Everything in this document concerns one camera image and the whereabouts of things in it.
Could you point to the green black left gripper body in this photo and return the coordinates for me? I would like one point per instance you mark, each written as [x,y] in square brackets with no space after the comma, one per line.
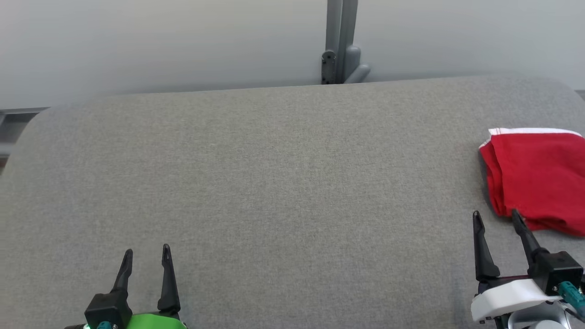
[109,310]

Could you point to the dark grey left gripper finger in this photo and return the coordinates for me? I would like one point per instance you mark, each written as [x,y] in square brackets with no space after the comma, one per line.
[169,283]
[122,274]

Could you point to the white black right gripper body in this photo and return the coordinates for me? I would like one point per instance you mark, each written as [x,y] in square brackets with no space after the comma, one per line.
[516,294]

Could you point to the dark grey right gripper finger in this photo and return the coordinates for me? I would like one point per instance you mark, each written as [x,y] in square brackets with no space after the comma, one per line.
[525,237]
[482,256]

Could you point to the red white shorts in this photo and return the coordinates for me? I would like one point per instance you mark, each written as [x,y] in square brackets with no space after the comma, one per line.
[539,173]

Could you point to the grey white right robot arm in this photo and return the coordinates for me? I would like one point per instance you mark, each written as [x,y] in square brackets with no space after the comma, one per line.
[539,317]

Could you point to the grey fabric sofa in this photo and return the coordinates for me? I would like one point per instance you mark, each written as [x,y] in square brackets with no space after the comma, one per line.
[228,183]

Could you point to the grey window sill ledge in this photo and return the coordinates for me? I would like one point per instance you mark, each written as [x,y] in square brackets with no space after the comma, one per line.
[13,132]

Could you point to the black post bracket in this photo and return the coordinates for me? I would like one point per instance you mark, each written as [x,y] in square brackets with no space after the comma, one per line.
[328,68]

